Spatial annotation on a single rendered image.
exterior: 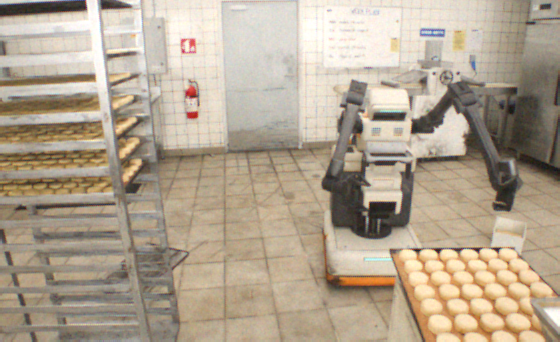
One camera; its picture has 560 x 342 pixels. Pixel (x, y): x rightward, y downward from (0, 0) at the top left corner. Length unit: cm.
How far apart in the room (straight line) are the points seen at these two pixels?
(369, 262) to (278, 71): 335
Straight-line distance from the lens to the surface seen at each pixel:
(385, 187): 225
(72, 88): 126
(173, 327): 210
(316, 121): 531
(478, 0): 622
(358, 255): 237
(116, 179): 125
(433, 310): 98
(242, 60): 508
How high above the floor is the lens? 153
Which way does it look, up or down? 17 degrees down
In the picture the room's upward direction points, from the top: 1 degrees counter-clockwise
